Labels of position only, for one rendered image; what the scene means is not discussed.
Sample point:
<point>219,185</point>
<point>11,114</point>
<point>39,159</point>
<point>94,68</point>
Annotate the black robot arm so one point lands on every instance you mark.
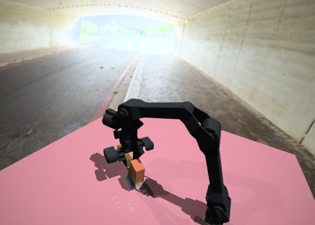
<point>207,134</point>

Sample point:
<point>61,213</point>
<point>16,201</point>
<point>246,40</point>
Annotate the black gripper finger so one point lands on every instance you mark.
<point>123,160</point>
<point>137,154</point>

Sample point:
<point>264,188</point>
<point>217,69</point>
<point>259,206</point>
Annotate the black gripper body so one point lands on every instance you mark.
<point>128,145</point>

